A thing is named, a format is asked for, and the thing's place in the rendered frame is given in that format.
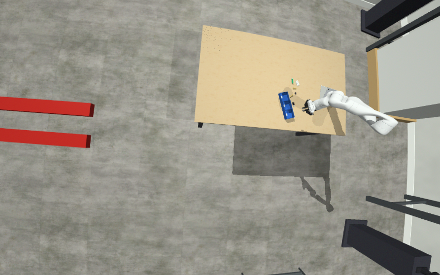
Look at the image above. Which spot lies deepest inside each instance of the blue three-compartment bin rack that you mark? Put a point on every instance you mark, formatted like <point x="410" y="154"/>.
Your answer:
<point x="286" y="105"/>

